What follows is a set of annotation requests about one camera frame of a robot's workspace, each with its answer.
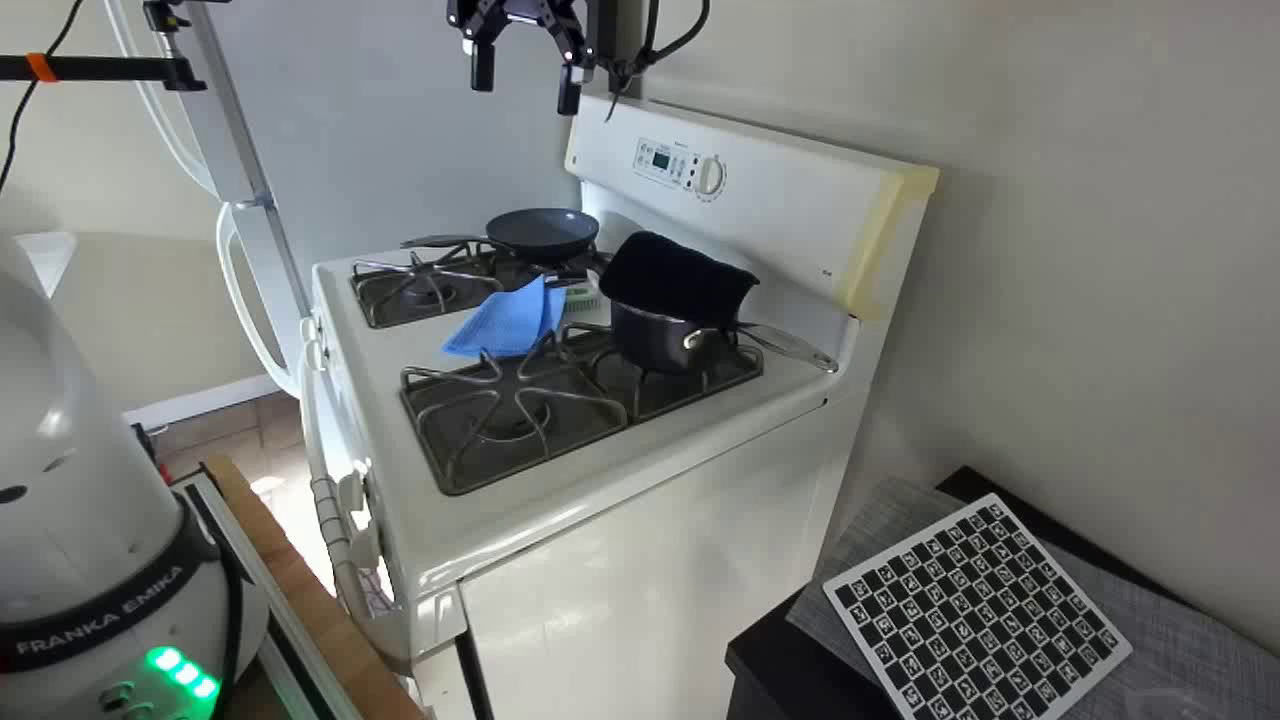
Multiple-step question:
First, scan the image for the thin black hanging cable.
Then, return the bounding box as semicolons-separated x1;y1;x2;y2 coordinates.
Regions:
0;0;90;194

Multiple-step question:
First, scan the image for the black white calibration checkerboard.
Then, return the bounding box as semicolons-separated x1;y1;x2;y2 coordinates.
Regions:
819;488;1135;720

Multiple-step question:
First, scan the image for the light dish towel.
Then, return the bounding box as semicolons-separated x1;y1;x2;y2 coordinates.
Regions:
310;462;403;631

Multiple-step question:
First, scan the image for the grey white refrigerator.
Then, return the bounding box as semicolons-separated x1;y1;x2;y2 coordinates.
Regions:
98;0;633;404

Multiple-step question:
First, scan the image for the black stove grate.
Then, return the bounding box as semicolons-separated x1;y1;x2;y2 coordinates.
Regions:
396;321;769;500
349;234;611;337

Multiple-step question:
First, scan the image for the black cloth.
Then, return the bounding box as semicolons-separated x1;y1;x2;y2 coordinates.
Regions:
596;229;764;332

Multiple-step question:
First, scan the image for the dark frying pan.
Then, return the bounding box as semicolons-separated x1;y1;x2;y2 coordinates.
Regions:
396;205;603;270

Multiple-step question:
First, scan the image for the grey mat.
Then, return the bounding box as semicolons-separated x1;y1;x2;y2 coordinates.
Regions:
783;472;1280;720

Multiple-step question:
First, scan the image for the black saucepan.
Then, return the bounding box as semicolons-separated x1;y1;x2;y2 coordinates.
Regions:
607;291;839;386

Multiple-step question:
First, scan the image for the black side table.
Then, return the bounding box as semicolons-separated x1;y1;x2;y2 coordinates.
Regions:
726;463;1280;720

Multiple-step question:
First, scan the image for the blue cleaning cloth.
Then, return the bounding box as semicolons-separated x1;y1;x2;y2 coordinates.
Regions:
441;273;575;368

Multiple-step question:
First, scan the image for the wooden board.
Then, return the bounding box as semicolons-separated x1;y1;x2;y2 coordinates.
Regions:
195;451;434;720

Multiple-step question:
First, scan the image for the white gas stove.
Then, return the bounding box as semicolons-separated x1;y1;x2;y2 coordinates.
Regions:
299;94;946;720

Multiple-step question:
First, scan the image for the small white green sponge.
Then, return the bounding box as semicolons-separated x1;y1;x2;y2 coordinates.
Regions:
559;264;603;309

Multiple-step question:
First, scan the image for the aluminium frame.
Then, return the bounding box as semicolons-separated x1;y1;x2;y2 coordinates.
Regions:
174;472;334;720

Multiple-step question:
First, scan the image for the black pole with orange tape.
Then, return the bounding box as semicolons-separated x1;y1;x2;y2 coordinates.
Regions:
0;47;214;95

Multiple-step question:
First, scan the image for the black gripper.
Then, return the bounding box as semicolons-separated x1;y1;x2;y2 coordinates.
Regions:
446;0;596;121

